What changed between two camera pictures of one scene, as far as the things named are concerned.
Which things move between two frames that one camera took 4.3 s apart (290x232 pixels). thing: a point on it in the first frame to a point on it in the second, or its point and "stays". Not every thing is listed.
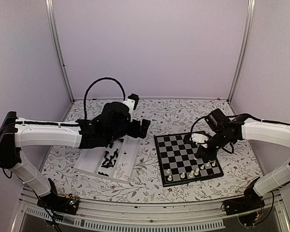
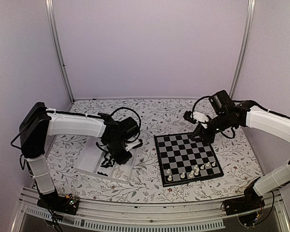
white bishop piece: [191, 174] stays
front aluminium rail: [96, 215] stays
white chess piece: [196, 173] stays
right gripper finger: [200, 152] to [197, 135]
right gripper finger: [210, 156] to [206, 140]
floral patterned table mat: [240, 168] stays
